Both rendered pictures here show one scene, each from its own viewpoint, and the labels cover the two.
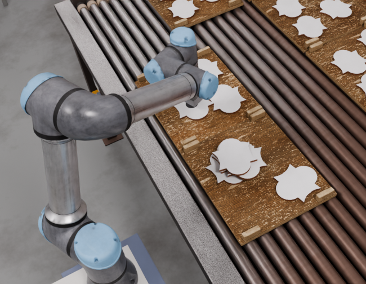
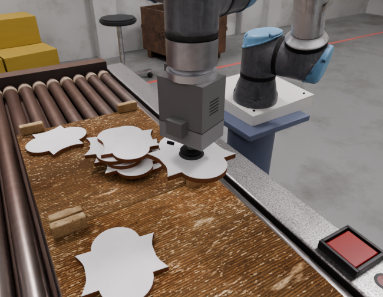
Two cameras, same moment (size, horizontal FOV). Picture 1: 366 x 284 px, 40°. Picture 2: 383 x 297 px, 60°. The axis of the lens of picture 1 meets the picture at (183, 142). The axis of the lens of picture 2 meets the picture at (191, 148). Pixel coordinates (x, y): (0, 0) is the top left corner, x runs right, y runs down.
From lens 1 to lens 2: 189 cm
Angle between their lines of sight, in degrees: 97
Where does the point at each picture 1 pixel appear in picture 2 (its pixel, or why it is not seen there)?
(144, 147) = (276, 192)
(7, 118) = not seen: outside the picture
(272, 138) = (59, 189)
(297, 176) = (51, 143)
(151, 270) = (225, 116)
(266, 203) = (102, 128)
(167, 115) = (251, 231)
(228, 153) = (136, 142)
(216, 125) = (150, 211)
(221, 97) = (132, 262)
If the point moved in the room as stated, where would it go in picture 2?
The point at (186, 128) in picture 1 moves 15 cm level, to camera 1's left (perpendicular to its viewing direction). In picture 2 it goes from (208, 205) to (280, 195)
